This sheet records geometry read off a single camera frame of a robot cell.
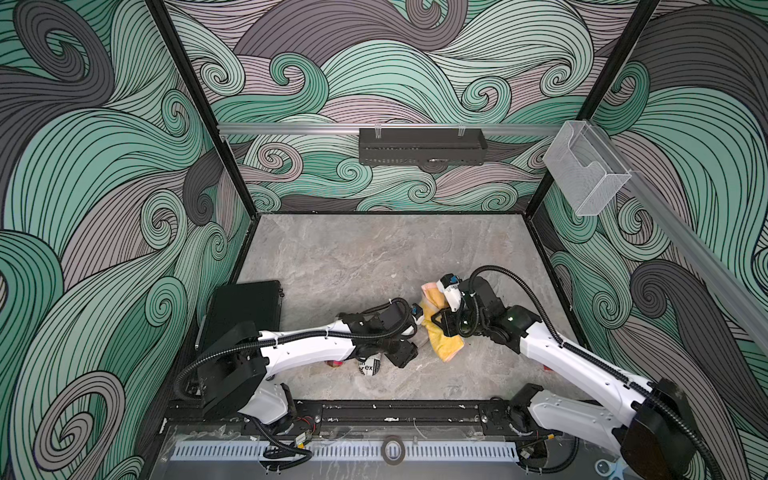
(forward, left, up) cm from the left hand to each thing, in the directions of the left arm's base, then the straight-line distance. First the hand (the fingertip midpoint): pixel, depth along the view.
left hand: (409, 344), depth 78 cm
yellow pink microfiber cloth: (-2, -8, +5) cm, 10 cm away
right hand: (+5, -6, +3) cm, 9 cm away
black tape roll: (-22, +3, -6) cm, 23 cm away
